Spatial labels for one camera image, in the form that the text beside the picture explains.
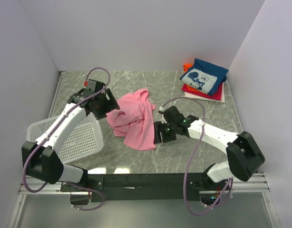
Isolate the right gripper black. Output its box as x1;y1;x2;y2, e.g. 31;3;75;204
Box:
153;120;178;144

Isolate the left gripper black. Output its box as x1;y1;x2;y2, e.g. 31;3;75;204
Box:
93;88;120;120

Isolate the pink t shirt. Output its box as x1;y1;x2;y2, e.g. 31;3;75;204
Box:
107;88;156;151

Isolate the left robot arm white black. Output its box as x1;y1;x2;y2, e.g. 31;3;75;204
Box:
21;88;119;191

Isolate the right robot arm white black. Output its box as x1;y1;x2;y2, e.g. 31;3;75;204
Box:
153;115;265;190

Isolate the white plastic laundry basket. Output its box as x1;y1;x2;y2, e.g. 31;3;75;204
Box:
26;114;104;164

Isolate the white folded t shirt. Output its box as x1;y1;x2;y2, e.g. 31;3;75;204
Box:
181;83;225;103

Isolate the red folded t shirt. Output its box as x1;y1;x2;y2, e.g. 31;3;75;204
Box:
181;82;224;101

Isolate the blue printed folded t shirt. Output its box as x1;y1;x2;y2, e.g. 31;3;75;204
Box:
180;58;229;96

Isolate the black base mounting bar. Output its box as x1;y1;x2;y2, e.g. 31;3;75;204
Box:
60;172;222;204

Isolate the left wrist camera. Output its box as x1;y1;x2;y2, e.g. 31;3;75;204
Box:
84;79;106;94

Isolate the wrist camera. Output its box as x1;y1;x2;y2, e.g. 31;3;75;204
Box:
159;105;185;123
84;79;106;94

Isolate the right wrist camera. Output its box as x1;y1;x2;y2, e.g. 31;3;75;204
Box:
159;105;185;123

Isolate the aluminium rail frame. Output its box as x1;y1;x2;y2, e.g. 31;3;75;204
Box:
7;70;292;228

